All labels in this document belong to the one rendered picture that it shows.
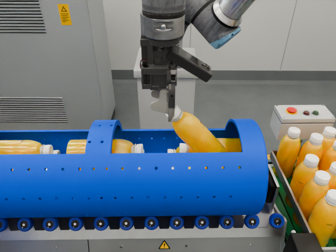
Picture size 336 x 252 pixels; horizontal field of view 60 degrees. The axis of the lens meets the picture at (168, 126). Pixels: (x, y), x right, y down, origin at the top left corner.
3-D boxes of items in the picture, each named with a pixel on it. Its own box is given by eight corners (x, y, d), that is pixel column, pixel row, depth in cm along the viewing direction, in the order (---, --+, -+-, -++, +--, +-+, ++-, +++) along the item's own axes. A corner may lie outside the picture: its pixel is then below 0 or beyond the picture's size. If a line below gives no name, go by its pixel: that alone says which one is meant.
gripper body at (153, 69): (143, 77, 74) (141, 30, 67) (177, 77, 74) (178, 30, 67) (142, 92, 68) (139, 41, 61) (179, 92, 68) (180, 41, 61)
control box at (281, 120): (269, 125, 121) (274, 104, 115) (316, 125, 122) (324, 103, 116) (276, 140, 113) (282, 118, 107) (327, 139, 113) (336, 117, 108)
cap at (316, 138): (324, 141, 99) (326, 137, 98) (317, 145, 97) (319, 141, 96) (314, 135, 101) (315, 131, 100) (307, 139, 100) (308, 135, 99)
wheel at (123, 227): (123, 211, 88) (122, 213, 86) (136, 217, 88) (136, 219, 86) (116, 225, 88) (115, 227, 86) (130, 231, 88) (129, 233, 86)
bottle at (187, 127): (208, 169, 83) (166, 129, 74) (203, 154, 89) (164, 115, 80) (228, 155, 81) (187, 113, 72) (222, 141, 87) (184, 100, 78)
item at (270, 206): (256, 190, 102) (262, 163, 95) (262, 190, 102) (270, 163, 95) (264, 214, 94) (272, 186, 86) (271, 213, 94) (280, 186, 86)
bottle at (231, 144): (247, 135, 89) (185, 135, 88) (248, 158, 87) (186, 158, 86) (241, 140, 95) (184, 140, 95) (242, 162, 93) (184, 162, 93)
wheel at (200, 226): (197, 210, 88) (198, 212, 86) (211, 216, 88) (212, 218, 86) (191, 224, 88) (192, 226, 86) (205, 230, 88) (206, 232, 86)
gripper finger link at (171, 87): (167, 103, 73) (167, 69, 69) (174, 103, 73) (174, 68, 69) (167, 110, 68) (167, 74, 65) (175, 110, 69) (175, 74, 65)
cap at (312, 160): (306, 156, 92) (308, 152, 91) (319, 162, 90) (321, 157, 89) (301, 162, 90) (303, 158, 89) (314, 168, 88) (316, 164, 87)
